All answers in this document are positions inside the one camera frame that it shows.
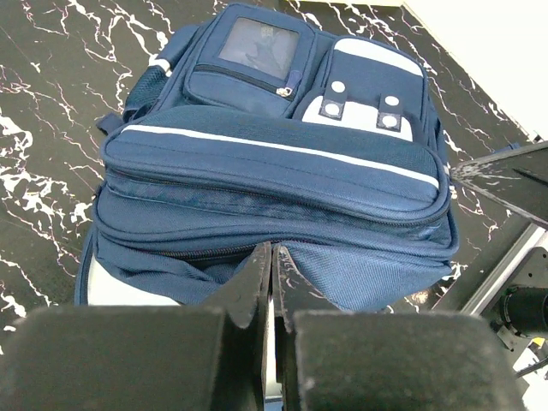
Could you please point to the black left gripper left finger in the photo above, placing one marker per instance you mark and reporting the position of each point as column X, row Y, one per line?
column 204, row 357

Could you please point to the navy blue student backpack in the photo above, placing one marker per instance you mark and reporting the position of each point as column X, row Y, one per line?
column 258, row 127

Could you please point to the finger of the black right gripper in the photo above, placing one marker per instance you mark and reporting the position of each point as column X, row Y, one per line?
column 515, row 179

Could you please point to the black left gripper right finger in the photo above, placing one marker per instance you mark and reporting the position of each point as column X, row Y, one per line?
column 328, row 359

